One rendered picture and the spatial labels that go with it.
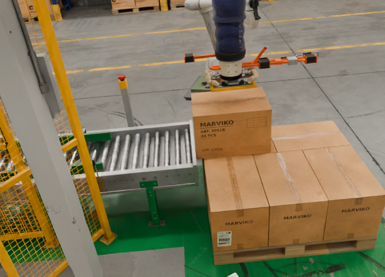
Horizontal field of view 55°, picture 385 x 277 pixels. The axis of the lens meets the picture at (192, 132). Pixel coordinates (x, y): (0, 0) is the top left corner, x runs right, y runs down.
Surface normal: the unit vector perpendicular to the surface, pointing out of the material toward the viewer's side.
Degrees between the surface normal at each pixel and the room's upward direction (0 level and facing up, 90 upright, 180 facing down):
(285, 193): 0
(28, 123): 90
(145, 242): 0
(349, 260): 0
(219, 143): 90
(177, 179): 90
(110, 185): 90
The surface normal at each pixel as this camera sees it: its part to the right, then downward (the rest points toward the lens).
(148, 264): -0.08, -0.84
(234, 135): 0.04, 0.53
